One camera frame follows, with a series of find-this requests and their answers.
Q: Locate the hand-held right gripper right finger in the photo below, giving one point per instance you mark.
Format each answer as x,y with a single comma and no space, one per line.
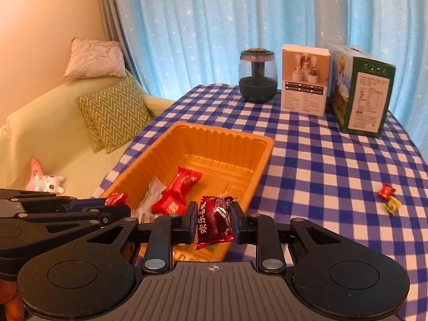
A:
235,224

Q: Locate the light green sofa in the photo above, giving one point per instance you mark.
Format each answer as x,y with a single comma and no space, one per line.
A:
50,133

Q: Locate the dark red shiny candy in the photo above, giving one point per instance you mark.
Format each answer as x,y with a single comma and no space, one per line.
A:
214,220

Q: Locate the person's left hand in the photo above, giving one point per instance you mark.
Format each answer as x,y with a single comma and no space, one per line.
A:
10,297

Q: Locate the green and yellow candy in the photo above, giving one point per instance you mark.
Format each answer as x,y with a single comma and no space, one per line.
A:
392,205

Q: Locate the small red candy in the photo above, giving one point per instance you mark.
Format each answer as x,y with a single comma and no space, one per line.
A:
387,190
115,199

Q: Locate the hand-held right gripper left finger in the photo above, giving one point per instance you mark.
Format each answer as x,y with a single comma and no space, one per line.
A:
192,224

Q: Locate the white pillow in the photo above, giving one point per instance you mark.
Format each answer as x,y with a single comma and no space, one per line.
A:
93,58

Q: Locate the green zigzag cushion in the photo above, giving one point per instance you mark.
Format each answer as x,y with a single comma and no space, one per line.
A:
113,113

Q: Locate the white and green snack packet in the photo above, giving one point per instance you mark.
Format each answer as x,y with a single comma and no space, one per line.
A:
152,190

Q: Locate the white plush toy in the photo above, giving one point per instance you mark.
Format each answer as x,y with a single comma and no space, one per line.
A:
50,182

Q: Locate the pink plush toy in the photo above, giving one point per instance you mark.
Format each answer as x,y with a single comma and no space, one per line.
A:
35,170

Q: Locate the orange plastic tray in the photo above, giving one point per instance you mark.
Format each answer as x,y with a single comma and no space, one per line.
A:
214,143

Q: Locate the blue star curtain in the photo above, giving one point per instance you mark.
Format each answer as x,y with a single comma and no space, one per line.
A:
200,23

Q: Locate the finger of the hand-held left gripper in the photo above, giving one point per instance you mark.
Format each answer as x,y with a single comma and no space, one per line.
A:
40,204
113,212

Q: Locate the blue checkered tablecloth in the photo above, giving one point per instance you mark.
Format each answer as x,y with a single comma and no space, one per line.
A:
317,160

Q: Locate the dark green glass humidifier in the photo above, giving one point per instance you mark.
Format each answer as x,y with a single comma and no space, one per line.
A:
257,88

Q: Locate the green cardboard box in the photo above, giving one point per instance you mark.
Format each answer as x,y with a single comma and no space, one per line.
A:
367,100

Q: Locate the large red snack packet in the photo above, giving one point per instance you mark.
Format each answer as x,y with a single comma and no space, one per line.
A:
174,194

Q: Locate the beige and white cardboard box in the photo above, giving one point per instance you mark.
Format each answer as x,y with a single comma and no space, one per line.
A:
304,97

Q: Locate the grey curtain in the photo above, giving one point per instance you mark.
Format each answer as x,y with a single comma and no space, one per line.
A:
110,13

